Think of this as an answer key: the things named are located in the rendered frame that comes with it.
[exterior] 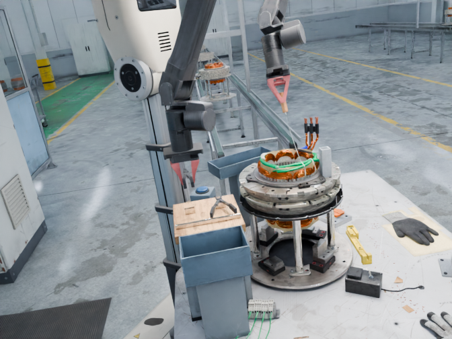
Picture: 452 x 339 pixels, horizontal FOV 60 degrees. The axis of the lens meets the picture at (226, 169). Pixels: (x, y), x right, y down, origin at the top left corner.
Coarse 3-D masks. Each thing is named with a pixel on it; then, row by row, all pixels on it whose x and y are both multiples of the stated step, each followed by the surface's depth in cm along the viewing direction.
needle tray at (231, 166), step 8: (240, 152) 160; (248, 152) 161; (256, 152) 163; (264, 152) 162; (216, 160) 156; (224, 160) 157; (232, 160) 159; (240, 160) 161; (248, 160) 150; (256, 160) 152; (216, 168) 148; (224, 168) 146; (232, 168) 148; (240, 168) 149; (216, 176) 150; (224, 176) 147; (232, 176) 155; (232, 184) 157; (240, 184) 153; (232, 192) 159; (240, 208) 156; (248, 216) 159; (248, 224) 160
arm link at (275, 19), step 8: (264, 0) 120; (272, 0) 118; (280, 0) 117; (288, 0) 121; (264, 8) 119; (272, 8) 117; (280, 8) 118; (272, 16) 117; (280, 16) 121; (272, 24) 118
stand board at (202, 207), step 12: (180, 204) 121; (192, 204) 120; (204, 204) 119; (180, 216) 114; (192, 216) 113; (204, 216) 112; (216, 216) 111; (192, 228) 106; (204, 228) 106; (216, 228) 105
